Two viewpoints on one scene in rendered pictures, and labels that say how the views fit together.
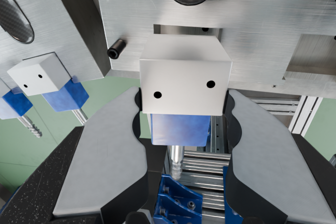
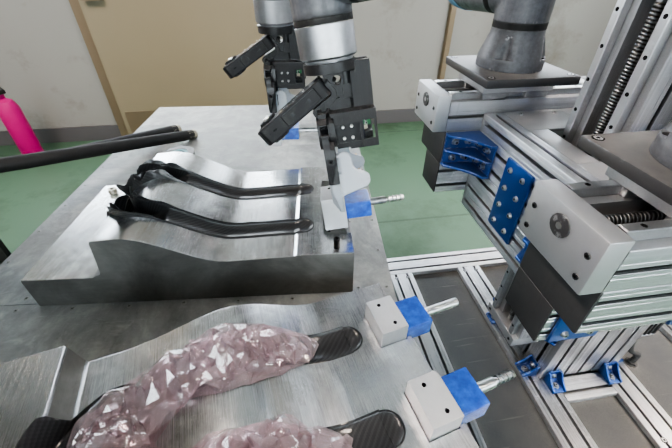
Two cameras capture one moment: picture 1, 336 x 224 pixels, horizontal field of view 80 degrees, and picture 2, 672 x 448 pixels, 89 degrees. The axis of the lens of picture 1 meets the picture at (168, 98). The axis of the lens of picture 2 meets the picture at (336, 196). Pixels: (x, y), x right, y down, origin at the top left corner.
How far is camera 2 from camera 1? 50 cm
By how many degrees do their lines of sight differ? 69
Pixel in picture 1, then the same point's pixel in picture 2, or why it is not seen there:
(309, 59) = not seen: hidden behind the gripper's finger
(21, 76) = (384, 322)
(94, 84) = not seen: outside the picture
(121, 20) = (323, 246)
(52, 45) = (358, 314)
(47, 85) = (386, 302)
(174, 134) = (361, 196)
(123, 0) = (313, 244)
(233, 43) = not seen: hidden behind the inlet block
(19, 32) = (353, 343)
